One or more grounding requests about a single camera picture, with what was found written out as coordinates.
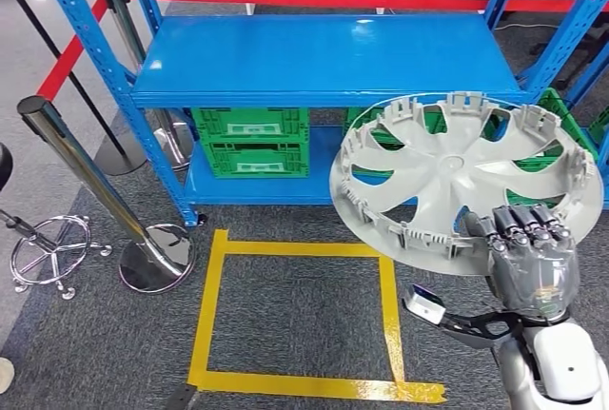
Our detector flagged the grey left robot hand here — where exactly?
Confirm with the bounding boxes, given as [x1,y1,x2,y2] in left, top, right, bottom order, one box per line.
[164,384,198,410]

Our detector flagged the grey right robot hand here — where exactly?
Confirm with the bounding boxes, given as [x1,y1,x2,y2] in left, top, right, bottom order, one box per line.
[463,204,582,323]

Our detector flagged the grey plastic wheel hubcap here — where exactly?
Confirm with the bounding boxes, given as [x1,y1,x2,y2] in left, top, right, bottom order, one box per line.
[329,90,605,277]

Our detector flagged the blue metal shelf rack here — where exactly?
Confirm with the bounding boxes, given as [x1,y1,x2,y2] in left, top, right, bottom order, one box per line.
[30,0,609,228]
[552,0,609,210]

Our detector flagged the folded green plastic crate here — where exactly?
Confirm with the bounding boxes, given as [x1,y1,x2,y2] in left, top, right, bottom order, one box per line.
[191,107,311,144]
[203,140,310,180]

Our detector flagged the black stool with chrome base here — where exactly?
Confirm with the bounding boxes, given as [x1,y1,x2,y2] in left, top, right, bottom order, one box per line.
[0,142,113,303]

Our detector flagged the short red barrier belt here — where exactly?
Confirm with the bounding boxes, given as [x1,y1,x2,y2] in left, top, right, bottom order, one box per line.
[37,0,109,101]

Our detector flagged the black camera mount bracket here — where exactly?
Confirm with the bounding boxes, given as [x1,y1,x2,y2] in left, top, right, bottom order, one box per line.
[439,309,541,352]

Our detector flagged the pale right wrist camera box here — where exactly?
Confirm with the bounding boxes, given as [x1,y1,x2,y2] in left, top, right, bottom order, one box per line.
[403,285,447,326]

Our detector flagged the thin black stanchion post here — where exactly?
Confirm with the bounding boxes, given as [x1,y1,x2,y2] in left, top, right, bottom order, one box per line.
[0,0,149,176]

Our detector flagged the chrome stanchion post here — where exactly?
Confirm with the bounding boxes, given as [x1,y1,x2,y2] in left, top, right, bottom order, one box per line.
[93,0,196,172]
[17,94,197,295]

